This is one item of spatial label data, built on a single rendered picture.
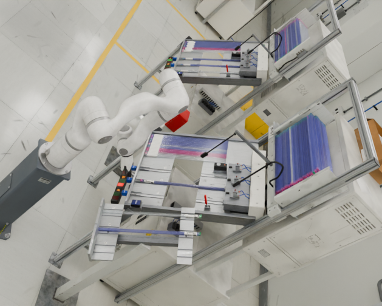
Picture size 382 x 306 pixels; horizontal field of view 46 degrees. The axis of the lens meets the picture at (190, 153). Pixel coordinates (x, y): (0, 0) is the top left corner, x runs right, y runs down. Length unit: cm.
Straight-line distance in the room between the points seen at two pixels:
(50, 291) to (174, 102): 143
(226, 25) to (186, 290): 470
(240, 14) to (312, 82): 341
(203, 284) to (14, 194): 124
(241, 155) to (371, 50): 296
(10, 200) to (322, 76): 235
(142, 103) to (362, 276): 240
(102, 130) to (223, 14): 497
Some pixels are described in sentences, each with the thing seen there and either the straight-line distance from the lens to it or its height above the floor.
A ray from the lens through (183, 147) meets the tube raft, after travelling 285.
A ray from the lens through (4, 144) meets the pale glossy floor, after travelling 324.
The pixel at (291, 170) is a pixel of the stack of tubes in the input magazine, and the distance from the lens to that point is 238.
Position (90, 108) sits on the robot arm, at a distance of 212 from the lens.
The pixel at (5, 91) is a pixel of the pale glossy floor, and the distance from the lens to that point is 352.
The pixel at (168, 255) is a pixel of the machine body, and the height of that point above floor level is 61.
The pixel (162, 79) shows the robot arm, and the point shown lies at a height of 135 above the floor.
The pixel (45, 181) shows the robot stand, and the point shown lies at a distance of 242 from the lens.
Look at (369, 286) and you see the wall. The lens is 377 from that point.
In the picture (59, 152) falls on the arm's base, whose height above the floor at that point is 81.
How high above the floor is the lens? 239
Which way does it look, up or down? 31 degrees down
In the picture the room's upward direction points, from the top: 55 degrees clockwise
